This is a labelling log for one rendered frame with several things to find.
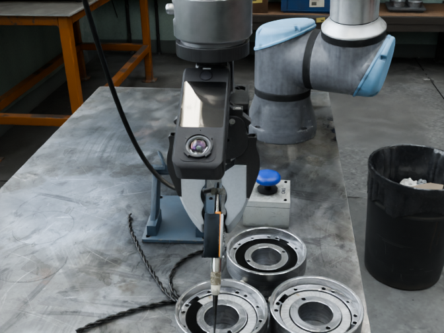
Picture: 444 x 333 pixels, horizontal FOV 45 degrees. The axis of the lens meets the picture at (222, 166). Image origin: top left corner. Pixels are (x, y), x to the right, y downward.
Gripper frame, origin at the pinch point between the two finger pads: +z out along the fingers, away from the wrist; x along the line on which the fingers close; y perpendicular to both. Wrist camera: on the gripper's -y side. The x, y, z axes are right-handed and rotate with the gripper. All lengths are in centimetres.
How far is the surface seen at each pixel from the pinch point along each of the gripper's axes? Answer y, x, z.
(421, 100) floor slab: 293, -112, 93
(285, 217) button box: 19.4, -8.9, 11.2
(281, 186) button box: 24.3, -8.3, 8.7
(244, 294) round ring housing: 0.7, -3.3, 10.2
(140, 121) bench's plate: 61, 22, 13
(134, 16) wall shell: 407, 102, 62
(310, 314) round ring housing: -0.1, -11.2, 12.4
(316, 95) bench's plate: 79, -19, 13
